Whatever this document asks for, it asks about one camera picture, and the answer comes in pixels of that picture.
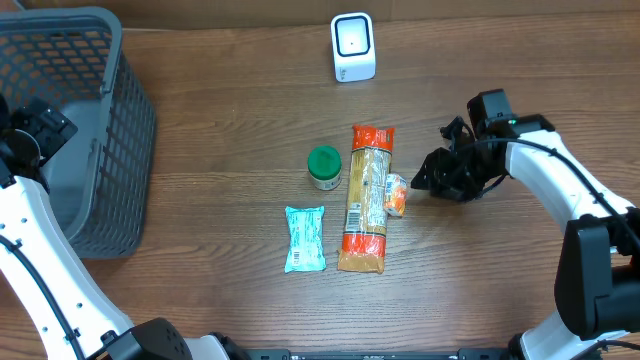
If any small orange snack packet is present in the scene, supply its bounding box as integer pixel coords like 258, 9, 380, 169
383, 173, 407, 217

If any orange spaghetti package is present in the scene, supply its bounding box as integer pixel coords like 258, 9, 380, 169
337, 125, 394, 274

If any green lid jar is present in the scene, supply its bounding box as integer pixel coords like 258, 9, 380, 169
307, 145, 342, 191

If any teal snack packet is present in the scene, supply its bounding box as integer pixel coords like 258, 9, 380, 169
284, 206, 326, 273

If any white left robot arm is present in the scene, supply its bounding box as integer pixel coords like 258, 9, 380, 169
1, 98, 249, 360

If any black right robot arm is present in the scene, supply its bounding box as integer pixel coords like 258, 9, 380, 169
411, 89, 639, 359

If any grey plastic basket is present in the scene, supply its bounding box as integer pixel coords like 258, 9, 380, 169
1, 7, 156, 259

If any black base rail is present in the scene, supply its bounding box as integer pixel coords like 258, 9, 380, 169
245, 348, 510, 360

